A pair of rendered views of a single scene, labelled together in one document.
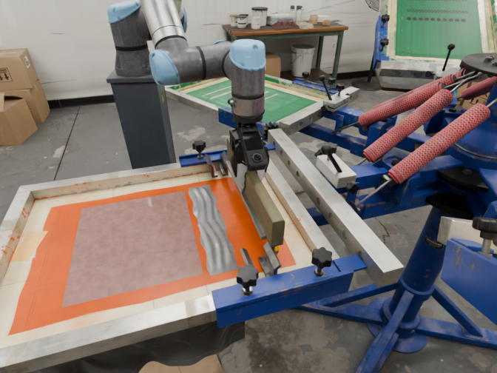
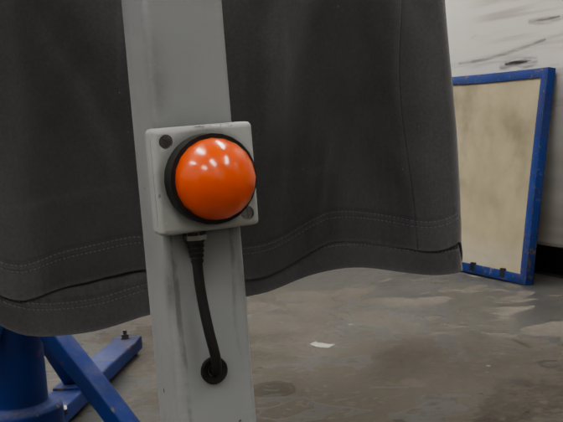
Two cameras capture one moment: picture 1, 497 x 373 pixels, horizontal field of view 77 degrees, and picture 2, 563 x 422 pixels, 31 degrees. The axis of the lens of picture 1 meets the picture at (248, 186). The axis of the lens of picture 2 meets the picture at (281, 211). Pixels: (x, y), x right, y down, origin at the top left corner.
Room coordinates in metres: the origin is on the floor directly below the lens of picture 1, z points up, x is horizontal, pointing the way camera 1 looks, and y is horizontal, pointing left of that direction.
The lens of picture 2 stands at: (0.57, 1.32, 0.68)
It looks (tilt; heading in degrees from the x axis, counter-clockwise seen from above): 6 degrees down; 264
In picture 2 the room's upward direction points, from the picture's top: 4 degrees counter-clockwise
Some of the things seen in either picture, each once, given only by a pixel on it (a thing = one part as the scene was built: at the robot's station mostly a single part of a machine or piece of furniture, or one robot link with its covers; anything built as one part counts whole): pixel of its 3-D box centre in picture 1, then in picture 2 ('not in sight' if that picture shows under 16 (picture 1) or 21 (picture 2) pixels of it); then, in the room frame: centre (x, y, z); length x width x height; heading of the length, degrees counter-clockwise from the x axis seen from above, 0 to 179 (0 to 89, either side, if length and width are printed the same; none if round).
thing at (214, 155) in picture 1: (223, 160); not in sight; (0.95, 0.09, 0.98); 0.30 x 0.05 x 0.07; 107
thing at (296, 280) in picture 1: (283, 289); not in sight; (0.42, -0.07, 0.98); 0.30 x 0.05 x 0.07; 107
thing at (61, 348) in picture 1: (160, 228); not in sight; (0.61, 0.24, 0.97); 0.79 x 0.58 x 0.04; 107
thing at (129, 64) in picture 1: (134, 57); not in sight; (1.25, 0.43, 1.25); 0.15 x 0.15 x 0.10
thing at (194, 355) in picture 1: (158, 354); not in sight; (0.40, 0.23, 0.74); 0.46 x 0.04 x 0.42; 107
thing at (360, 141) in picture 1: (316, 132); not in sight; (1.34, -0.32, 0.90); 1.24 x 0.06 x 0.06; 47
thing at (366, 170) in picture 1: (349, 179); not in sight; (0.78, -0.30, 1.02); 0.17 x 0.06 x 0.05; 107
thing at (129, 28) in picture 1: (129, 23); not in sight; (1.26, 0.43, 1.37); 0.13 x 0.12 x 0.14; 117
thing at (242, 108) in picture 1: (246, 103); not in sight; (0.70, 0.00, 1.28); 0.08 x 0.08 x 0.05
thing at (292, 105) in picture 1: (271, 84); not in sight; (1.54, -0.11, 1.05); 1.08 x 0.61 x 0.23; 47
